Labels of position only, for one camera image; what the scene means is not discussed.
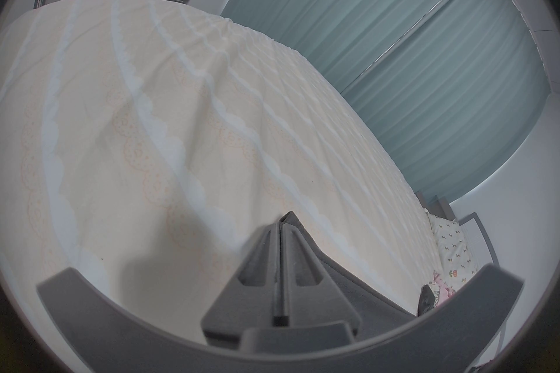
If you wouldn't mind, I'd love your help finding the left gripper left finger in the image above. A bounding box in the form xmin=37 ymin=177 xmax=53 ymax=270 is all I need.
xmin=201 ymin=223 xmax=281 ymax=340

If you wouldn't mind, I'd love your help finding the pink garment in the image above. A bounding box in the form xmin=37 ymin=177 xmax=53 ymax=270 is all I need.
xmin=431 ymin=274 xmax=454 ymax=307

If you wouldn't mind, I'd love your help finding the black T-shirt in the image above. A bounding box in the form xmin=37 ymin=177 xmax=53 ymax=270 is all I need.
xmin=280 ymin=211 xmax=438 ymax=318

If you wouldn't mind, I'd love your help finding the grey bedside table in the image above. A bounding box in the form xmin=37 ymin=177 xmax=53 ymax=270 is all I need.
xmin=416 ymin=190 xmax=456 ymax=219

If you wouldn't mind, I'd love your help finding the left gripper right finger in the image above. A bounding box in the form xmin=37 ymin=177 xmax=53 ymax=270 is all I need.
xmin=281 ymin=225 xmax=360 ymax=338

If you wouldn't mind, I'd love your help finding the white printed pillow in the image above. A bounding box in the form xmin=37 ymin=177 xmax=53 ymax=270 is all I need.
xmin=426 ymin=214 xmax=480 ymax=293

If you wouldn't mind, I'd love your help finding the bed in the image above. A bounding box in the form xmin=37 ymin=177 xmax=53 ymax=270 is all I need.
xmin=0 ymin=0 xmax=502 ymax=319

